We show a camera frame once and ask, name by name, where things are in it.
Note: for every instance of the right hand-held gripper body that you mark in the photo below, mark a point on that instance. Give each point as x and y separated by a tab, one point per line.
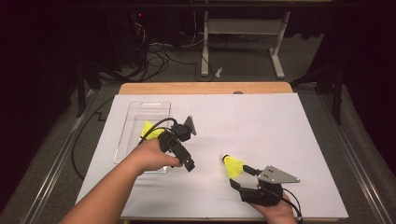
274	175

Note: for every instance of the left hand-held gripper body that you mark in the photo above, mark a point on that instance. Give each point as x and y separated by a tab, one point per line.
169	141

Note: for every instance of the yellow plastic shuttlecock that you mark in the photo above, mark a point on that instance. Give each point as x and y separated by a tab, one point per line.
148	132
233	166

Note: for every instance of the clear plastic container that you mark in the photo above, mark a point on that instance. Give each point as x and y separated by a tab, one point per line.
137	109

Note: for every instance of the person's left hand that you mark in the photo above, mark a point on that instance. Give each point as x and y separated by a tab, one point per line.
149	155

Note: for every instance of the person's right hand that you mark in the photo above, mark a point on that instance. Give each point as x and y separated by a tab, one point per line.
277	211

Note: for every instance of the white table cover sheet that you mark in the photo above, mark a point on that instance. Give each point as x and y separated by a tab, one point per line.
202	199

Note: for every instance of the small white floor object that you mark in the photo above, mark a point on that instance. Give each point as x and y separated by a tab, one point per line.
219	72

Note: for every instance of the black stand leg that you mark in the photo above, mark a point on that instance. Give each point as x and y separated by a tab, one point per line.
81	93
337	99

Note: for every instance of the dark equipment tower red light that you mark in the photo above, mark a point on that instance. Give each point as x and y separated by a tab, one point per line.
127	37

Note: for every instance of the aluminium floor rail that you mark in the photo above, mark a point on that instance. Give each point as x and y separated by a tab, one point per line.
53	168
358	165

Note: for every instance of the white metal stand frame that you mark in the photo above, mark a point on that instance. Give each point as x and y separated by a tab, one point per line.
243	26

